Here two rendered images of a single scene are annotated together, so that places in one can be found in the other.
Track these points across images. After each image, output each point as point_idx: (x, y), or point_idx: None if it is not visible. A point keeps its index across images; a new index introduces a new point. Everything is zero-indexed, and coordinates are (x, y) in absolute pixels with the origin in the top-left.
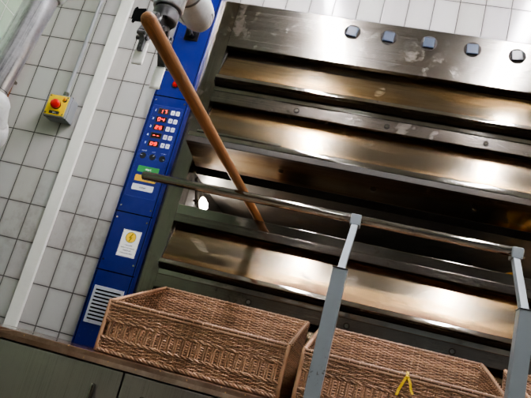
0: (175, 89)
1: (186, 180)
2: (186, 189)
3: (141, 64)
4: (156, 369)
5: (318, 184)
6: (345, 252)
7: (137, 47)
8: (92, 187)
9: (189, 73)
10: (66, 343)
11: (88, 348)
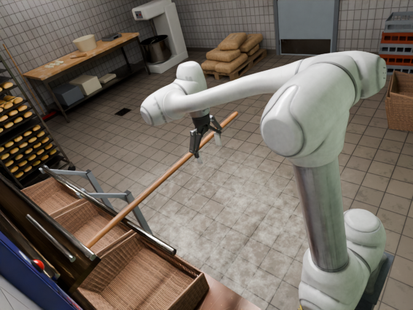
0: (41, 273)
1: (149, 232)
2: None
3: (216, 144)
4: (187, 261)
5: None
6: (113, 193)
7: (220, 137)
8: None
9: (8, 240)
10: (219, 304)
11: (208, 303)
